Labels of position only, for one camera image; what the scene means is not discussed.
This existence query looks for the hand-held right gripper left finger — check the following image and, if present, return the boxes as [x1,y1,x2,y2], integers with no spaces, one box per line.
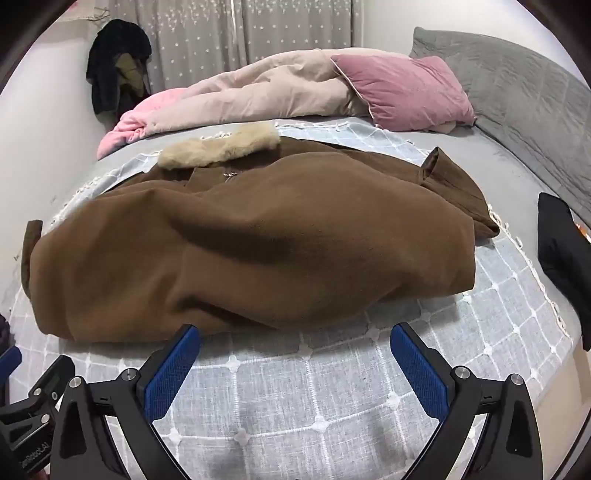
[51,323,201,480]

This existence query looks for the brown coat with fur collar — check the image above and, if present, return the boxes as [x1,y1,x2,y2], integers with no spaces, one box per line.
[21,122,502,344]

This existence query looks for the dark hanging clothes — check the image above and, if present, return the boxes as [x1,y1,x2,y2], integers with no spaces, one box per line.
[86,19,153,116]

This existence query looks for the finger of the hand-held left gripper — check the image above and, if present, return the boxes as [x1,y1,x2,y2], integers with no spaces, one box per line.
[27,354,76,428]
[0,346,22,386]

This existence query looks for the grey dotted curtain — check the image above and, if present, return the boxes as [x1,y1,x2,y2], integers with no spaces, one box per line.
[104,0,365,93]

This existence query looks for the olive hanging garment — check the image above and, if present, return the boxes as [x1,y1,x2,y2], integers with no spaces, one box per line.
[115,53,151,100]

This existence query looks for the bed with grey sheet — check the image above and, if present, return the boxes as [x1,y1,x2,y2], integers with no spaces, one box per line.
[0,111,591,480]

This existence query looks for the grey checked blanket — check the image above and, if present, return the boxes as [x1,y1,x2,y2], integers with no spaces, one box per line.
[9,117,578,480]

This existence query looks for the pink and beige comforter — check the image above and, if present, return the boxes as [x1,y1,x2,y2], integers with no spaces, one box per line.
[97,47,370,160]

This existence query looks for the pink pillow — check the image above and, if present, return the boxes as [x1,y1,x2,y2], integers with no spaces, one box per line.
[330,52,476,134]

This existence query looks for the black cloth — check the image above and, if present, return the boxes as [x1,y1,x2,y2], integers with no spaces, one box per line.
[538,193,591,352]

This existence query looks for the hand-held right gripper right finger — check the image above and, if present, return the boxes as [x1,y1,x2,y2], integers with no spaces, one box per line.
[390,322,543,480]

